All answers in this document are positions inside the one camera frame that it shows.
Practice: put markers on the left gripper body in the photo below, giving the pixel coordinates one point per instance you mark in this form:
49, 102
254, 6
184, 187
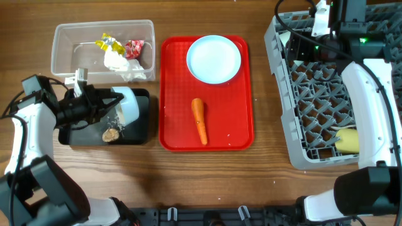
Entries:
95, 105

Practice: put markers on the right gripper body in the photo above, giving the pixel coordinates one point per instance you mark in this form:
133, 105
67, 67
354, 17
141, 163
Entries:
306, 51

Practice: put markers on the light blue bowl with rice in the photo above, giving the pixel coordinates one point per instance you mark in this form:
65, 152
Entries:
127, 109

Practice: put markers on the white tissue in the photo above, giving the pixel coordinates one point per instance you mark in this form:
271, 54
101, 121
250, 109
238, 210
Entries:
127, 69

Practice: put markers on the brown round food piece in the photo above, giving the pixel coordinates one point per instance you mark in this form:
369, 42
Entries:
110, 135

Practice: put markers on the yellow snack wrapper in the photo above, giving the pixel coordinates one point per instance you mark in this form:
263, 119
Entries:
109, 42

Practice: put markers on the red candy wrapper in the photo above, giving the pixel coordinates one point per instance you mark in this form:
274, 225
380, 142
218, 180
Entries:
133, 49

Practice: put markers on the light blue plate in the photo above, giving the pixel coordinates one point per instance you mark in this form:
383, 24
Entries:
213, 59

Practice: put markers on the orange carrot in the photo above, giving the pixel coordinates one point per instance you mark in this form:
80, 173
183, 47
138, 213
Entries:
198, 113

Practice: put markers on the yellow plastic cup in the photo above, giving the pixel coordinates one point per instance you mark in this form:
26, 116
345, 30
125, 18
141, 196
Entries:
348, 141

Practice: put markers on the green bowl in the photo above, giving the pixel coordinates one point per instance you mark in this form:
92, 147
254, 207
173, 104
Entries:
284, 37

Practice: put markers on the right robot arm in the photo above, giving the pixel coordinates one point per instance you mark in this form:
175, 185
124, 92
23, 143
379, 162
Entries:
340, 35

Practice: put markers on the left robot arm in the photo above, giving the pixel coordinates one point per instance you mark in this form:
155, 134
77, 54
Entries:
34, 189

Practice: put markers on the grey dishwasher rack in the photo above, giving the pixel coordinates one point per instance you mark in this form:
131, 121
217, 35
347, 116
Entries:
314, 97

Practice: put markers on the white rice pile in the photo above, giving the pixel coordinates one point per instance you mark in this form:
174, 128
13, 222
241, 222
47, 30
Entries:
115, 123

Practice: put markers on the black plastic tray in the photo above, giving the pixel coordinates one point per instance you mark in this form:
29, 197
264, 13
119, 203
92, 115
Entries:
135, 133

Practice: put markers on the clear plastic bin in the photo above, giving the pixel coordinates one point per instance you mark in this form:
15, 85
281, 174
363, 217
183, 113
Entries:
74, 47

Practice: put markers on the white plastic spoon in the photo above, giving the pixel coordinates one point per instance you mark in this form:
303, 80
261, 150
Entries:
353, 126

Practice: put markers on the red serving tray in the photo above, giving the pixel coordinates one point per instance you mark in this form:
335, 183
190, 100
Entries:
228, 108

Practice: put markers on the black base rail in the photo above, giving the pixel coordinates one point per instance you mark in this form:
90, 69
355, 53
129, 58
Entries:
243, 215

